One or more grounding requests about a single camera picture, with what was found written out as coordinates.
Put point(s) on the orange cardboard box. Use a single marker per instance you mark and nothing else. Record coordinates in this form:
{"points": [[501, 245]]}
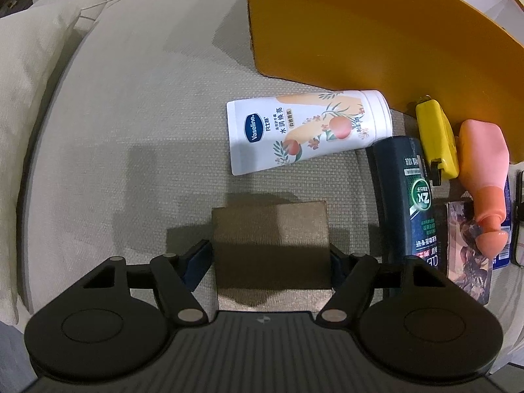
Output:
{"points": [[368, 32]]}

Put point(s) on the pink bottle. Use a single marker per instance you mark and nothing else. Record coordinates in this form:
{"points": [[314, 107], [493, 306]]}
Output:
{"points": [[485, 159]]}

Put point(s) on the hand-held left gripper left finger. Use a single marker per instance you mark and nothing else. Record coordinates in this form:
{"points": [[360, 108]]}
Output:
{"points": [[197, 263]]}

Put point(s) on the dark shampoo bottle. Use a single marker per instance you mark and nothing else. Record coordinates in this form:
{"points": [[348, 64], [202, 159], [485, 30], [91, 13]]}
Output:
{"points": [[403, 196]]}

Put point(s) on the beige fabric sofa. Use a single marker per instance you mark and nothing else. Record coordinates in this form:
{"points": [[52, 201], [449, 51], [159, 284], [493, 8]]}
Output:
{"points": [[143, 131]]}

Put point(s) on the blue box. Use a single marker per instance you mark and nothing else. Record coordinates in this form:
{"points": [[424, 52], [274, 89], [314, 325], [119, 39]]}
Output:
{"points": [[504, 249]]}

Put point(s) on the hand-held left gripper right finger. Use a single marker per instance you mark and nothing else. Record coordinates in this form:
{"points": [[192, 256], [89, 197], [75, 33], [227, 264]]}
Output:
{"points": [[337, 263]]}

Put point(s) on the yellow tape measure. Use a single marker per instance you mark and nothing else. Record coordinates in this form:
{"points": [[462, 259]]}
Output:
{"points": [[438, 139]]}

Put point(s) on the white lotion tube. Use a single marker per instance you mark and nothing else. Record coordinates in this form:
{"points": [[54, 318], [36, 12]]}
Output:
{"points": [[286, 135]]}

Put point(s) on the printed picture card box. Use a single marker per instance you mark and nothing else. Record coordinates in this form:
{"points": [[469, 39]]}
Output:
{"points": [[464, 254]]}

